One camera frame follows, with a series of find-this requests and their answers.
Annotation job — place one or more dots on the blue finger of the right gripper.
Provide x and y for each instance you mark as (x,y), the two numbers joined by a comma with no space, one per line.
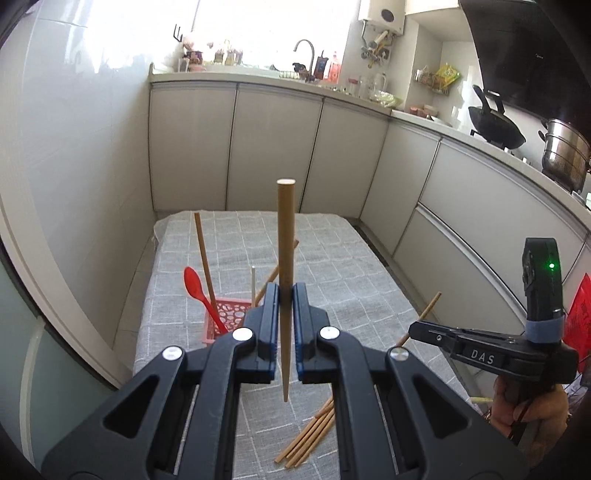
(444,337)

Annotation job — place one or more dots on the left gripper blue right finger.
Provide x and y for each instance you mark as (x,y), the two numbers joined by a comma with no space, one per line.
(312,365)

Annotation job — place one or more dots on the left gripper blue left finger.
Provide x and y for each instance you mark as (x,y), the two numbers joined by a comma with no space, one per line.
(259,362)

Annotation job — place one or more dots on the red plastic spoon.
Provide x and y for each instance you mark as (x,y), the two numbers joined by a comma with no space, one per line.
(194,289)

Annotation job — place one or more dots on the white plastic spoon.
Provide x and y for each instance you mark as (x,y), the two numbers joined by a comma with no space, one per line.
(253,286)

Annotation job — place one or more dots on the white kitchen cabinets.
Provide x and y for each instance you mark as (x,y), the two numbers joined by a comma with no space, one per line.
(448,212)

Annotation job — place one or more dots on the chrome kitchen faucet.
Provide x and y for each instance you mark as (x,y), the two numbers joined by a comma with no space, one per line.
(305,64)

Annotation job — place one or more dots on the person's right hand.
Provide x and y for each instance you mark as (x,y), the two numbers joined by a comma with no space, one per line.
(550,410)

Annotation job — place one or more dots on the pink perforated utensil basket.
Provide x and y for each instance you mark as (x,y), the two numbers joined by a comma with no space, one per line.
(232,313)

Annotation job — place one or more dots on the steel stock pot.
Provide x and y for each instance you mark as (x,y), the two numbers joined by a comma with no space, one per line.
(566,155)

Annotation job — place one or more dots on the black wok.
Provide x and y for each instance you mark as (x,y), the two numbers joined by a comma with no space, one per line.
(493,124)

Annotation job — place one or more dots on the glass sliding door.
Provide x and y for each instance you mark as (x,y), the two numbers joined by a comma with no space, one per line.
(46,388)

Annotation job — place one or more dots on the yellow snack bag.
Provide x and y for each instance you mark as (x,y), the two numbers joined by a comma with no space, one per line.
(445,77)

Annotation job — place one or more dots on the red bottle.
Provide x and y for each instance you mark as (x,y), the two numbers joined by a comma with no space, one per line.
(334,68)

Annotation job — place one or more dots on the black range hood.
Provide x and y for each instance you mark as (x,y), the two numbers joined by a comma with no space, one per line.
(524,60)

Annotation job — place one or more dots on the white water heater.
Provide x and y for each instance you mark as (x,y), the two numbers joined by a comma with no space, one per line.
(387,14)

